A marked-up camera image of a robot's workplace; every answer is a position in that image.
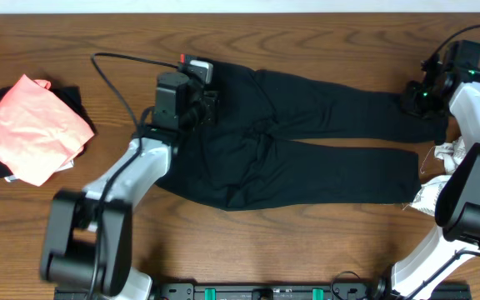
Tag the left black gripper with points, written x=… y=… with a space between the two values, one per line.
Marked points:
x=209 y=104

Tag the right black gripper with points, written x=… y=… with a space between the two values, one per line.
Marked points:
x=407 y=102

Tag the white fern print cloth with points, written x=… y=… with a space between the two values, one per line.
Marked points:
x=452 y=155

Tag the black leggings with red waistband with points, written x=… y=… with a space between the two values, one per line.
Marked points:
x=264 y=151

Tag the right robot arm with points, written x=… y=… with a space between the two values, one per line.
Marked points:
x=455 y=238

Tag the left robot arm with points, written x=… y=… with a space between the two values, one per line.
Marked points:
x=89 y=237

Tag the black folded garment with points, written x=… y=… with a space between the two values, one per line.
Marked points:
x=70 y=96

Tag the pink folded cloth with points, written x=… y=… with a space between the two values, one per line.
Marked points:
x=39 y=133

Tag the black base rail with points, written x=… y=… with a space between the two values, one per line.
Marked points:
x=342 y=290

